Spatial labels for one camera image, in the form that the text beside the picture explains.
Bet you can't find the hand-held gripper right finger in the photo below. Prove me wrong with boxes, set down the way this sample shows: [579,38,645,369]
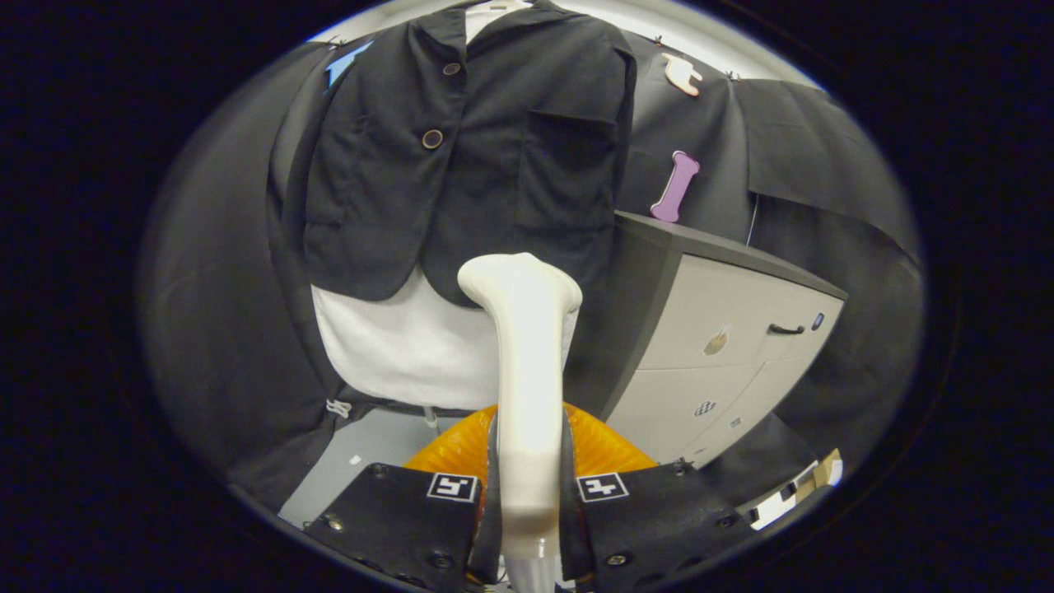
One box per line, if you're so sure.
[560,402,757,590]

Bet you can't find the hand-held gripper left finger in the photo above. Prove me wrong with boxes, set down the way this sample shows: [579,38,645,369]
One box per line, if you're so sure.
[303,404,503,590]

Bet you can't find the white garment steamer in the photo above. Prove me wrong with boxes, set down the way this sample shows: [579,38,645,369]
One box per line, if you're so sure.
[457,253,584,593]

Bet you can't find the black suit jacket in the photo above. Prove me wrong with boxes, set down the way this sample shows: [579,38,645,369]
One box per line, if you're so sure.
[268,0,639,310]

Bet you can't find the pale cardboard pieces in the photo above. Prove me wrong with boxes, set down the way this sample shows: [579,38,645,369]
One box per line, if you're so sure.
[745,449,845,532]

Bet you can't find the grey cabinet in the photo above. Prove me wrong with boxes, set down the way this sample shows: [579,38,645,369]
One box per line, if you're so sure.
[564,210,849,469]

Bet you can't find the black backdrop cloth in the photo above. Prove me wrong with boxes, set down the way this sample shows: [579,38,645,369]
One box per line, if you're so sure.
[140,33,923,511]

